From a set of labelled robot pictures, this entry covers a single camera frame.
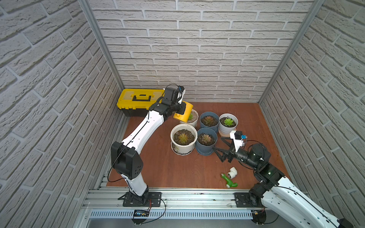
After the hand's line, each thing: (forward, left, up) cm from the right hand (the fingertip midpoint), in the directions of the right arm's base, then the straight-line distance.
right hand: (218, 142), depth 69 cm
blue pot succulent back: (+26, -1, -15) cm, 30 cm away
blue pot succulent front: (+10, +3, -15) cm, 18 cm away
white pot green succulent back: (+27, +11, -14) cm, 32 cm away
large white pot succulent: (+11, +18, -12) cm, 24 cm away
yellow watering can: (+20, +16, -3) cm, 25 cm away
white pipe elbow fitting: (-9, -10, -22) cm, 26 cm away
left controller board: (-24, +43, -26) cm, 56 cm away
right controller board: (-30, -19, -25) cm, 43 cm away
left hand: (+28, +20, +4) cm, 34 cm away
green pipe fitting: (-14, -7, -22) cm, 27 cm away
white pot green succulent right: (+22, -13, -14) cm, 30 cm away
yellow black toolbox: (+39, +49, -6) cm, 63 cm away
